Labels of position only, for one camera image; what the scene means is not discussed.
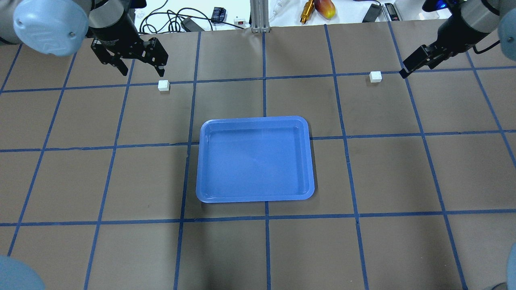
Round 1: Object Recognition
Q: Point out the blue plastic tray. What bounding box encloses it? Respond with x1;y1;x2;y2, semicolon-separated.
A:
196;116;315;203

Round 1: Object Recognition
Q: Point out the black flat box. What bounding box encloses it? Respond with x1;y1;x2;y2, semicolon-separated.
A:
362;4;382;23

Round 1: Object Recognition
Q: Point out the red yellow mango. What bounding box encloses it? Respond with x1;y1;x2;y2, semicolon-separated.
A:
314;0;337;20

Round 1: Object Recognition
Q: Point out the white block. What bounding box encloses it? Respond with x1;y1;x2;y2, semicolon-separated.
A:
157;80;170;92
369;71;383;84

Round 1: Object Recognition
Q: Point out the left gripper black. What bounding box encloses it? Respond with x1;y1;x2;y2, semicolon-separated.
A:
91;37;169;77

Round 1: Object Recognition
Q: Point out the aluminium frame post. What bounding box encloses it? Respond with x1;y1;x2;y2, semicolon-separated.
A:
249;0;270;33

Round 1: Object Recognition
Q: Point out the brass cylinder tool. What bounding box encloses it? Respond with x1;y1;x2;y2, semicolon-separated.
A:
300;0;315;24

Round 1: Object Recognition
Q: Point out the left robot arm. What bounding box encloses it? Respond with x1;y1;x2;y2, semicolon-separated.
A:
0;0;169;77

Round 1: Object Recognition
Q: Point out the black power adapter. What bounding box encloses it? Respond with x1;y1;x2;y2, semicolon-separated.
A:
181;18;205;32

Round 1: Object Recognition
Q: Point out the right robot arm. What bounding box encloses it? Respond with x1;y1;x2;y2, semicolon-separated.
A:
399;0;516;79

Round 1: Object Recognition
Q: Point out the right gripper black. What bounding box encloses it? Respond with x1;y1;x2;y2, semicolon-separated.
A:
399;43;458;79

